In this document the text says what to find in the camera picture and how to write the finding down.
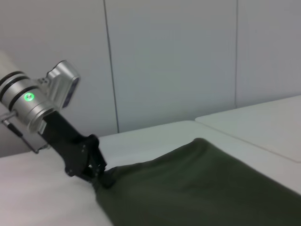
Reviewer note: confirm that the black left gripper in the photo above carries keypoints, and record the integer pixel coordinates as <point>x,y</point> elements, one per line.
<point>68,143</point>

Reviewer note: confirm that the grey metal camera bracket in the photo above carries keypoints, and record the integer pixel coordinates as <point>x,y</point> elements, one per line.
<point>43,80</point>

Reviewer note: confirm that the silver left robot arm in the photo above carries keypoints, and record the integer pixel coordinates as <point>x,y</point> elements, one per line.
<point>26,99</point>

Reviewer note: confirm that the dark green t-shirt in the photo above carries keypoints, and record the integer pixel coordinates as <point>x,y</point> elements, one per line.
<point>200,188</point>

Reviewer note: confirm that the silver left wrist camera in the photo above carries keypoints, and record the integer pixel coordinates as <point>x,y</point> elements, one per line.
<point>63,82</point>

